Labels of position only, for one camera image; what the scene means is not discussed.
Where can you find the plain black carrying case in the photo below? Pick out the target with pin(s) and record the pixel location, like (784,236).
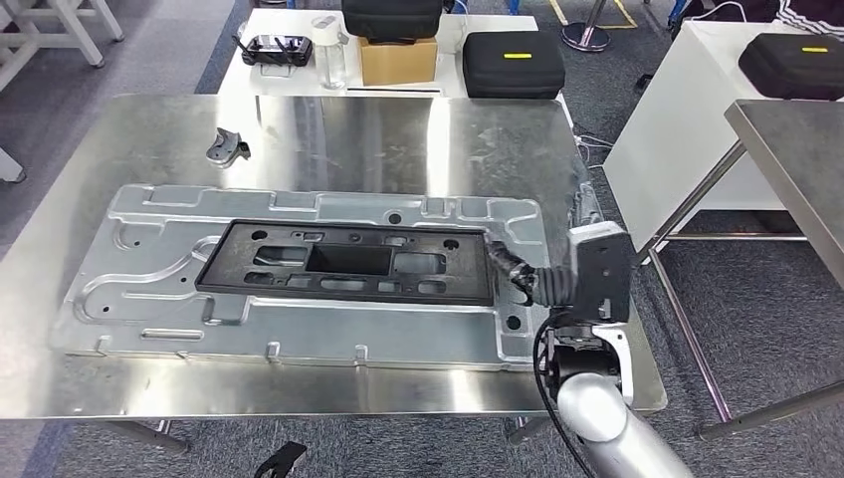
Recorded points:
(389,20)

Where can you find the stainless steel workbench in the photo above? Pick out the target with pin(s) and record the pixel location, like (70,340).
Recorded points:
(395,145)

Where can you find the dark stanchion with pole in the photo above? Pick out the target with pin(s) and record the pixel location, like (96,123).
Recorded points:
(585,36)

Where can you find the stainless steel table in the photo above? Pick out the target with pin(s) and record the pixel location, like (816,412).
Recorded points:
(804,171)

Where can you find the stamped silver sheet-metal panel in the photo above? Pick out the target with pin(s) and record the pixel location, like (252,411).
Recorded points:
(330,330)

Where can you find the black robot left foot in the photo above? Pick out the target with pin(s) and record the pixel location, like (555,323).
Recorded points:
(280,462)

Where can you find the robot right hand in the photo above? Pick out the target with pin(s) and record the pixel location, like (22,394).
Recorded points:
(521,277)

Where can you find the person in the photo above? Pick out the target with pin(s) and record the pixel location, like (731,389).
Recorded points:
(811,13)

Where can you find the white frame table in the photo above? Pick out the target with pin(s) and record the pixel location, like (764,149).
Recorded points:
(80,36)

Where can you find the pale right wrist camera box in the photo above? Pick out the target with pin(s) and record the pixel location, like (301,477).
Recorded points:
(603,277)

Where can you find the clear plastic bottle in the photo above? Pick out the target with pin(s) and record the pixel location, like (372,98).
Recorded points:
(330,59)

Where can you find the small grey metal bracket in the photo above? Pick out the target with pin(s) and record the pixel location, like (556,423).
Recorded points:
(221,152)

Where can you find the black plastic trim panel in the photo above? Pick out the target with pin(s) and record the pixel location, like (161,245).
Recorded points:
(221,270)

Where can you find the brown cardboard box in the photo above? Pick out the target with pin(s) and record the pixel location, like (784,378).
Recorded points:
(395,63)

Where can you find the black remote controller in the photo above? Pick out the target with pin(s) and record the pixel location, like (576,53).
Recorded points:
(277,51)

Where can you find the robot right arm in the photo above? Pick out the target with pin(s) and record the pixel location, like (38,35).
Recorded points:
(593,409)

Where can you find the white cabinet desk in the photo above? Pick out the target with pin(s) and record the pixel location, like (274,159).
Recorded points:
(672,132)

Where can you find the black case yellow label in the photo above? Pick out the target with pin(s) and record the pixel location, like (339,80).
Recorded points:
(791,69)
(514,72)

